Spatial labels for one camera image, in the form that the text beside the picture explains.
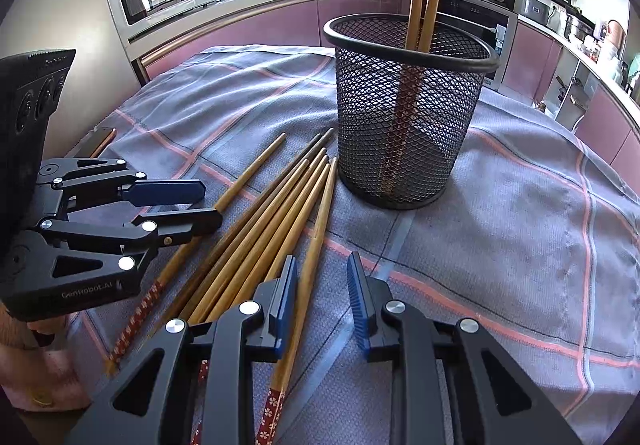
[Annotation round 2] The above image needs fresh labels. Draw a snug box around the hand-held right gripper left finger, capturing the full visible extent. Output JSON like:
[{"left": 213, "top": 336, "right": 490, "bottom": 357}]
[{"left": 65, "top": 255, "right": 301, "bottom": 445}]

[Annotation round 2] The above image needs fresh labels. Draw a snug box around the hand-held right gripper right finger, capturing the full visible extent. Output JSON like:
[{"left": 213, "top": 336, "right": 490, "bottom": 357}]
[{"left": 346, "top": 251, "right": 583, "bottom": 445}]

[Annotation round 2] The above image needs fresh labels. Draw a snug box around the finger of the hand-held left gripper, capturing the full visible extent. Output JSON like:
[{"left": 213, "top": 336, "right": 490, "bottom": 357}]
[
  {"left": 36, "top": 206, "right": 224, "bottom": 276},
  {"left": 36, "top": 156, "right": 207, "bottom": 217}
]

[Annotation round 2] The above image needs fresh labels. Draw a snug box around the bunch of wooden chopsticks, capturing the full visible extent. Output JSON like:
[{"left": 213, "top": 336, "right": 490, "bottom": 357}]
[{"left": 106, "top": 128, "right": 339, "bottom": 445}]

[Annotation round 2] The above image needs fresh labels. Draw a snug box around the black mesh utensil holder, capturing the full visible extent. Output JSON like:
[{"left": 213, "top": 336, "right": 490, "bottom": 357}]
[{"left": 322, "top": 14, "right": 501, "bottom": 211}]

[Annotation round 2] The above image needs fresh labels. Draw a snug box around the person's left hand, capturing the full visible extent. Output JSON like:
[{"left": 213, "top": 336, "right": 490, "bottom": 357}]
[{"left": 0, "top": 302, "right": 94, "bottom": 412}]

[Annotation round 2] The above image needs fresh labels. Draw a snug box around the smartphone in brown case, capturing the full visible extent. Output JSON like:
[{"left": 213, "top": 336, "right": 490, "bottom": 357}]
[{"left": 65, "top": 127, "right": 117, "bottom": 161}]

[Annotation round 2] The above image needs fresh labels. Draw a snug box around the grey checked tablecloth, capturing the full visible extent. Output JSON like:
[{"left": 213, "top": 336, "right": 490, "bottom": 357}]
[{"left": 65, "top": 44, "right": 640, "bottom": 445}]

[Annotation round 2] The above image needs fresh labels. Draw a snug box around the black built-in oven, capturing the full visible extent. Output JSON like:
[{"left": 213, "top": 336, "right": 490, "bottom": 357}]
[{"left": 435, "top": 0, "right": 519, "bottom": 93}]

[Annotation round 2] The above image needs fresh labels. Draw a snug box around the pink kettle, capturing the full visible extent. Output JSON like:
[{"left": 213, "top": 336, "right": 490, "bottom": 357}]
[{"left": 606, "top": 20, "right": 629, "bottom": 57}]

